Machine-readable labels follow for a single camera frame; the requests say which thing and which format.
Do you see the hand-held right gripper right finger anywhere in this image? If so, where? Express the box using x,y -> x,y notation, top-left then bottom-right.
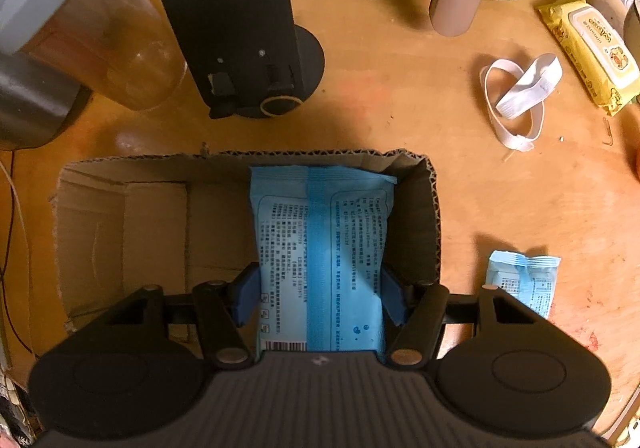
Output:
381,264 -> 536,369

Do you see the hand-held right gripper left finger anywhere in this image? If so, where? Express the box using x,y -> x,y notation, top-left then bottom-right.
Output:
107,264 -> 263,371

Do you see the blue packet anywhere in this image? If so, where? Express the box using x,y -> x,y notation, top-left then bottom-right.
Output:
487,250 -> 562,319
248,165 -> 398,361

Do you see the cardboard box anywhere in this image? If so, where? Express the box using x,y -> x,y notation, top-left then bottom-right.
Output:
48,149 -> 442,344

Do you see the wooden desktop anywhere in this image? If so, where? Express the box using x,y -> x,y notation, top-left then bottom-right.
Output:
0,0 -> 640,439

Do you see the rubber band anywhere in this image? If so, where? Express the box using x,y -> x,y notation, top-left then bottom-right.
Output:
259,95 -> 305,117

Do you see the white elastic band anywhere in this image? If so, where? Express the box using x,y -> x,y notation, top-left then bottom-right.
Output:
479,54 -> 563,153

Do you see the grey phone stand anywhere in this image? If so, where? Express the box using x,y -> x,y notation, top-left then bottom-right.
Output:
149,0 -> 326,120

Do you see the clear shaker bottle grey lid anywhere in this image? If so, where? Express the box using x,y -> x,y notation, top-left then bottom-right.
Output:
0,0 -> 188,111

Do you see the yellow wet wipes pack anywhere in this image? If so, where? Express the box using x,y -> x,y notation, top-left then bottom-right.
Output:
536,0 -> 640,117

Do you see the white cable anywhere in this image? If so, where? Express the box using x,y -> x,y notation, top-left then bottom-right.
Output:
0,159 -> 32,289

